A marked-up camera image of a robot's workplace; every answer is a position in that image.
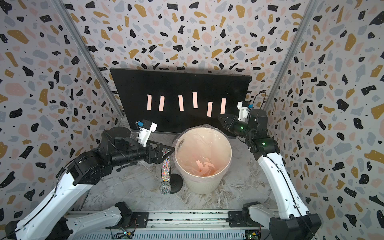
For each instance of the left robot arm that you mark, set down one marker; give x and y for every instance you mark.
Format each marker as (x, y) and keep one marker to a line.
(48, 221)

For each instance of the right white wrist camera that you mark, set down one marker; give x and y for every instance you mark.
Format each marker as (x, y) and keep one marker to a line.
(244, 111)

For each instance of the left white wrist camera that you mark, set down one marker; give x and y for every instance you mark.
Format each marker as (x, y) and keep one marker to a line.
(145, 129)

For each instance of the sparkly handheld microphone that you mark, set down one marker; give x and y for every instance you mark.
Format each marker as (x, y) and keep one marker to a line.
(165, 187)

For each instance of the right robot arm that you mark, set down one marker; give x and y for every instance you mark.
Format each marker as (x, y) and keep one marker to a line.
(292, 219)

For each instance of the right aluminium corner post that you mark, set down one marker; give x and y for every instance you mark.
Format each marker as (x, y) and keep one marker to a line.
(292, 50)

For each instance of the black computer monitor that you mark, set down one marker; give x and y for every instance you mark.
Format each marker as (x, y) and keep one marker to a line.
(133, 86)

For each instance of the pile of pink notes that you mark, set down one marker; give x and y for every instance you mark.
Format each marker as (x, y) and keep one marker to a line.
(205, 169)

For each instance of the clear plastic bin liner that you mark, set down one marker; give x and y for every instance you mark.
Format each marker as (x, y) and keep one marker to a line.
(186, 141)

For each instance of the left aluminium corner post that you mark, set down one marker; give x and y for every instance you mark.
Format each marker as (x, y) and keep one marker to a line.
(63, 13)

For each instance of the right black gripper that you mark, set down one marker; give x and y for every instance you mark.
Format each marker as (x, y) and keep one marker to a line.
(233, 119)

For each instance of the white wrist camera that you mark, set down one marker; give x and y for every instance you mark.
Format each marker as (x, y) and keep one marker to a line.
(244, 111)
(145, 129)

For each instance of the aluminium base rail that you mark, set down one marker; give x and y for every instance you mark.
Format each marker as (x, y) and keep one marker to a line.
(157, 225)

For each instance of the left green circuit board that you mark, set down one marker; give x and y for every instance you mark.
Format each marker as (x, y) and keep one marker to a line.
(123, 236)

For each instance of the black round microphone stand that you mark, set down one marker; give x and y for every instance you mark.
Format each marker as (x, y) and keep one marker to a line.
(176, 182)

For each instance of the aluminium corner post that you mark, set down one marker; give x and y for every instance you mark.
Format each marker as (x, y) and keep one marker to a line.
(292, 50)
(63, 13)

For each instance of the green circuit board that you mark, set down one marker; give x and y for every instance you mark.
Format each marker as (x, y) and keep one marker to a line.
(123, 236)
(252, 235)

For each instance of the right green circuit board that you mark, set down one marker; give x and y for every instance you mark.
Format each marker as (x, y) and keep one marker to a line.
(252, 235)

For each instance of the pink sticky note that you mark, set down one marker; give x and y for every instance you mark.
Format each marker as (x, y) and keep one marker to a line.
(209, 109)
(195, 100)
(161, 103)
(181, 103)
(223, 106)
(149, 102)

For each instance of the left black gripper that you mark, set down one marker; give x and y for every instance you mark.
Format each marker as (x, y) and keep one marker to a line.
(151, 158)

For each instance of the cream waste bin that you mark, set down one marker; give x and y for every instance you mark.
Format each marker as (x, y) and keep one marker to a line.
(204, 180)

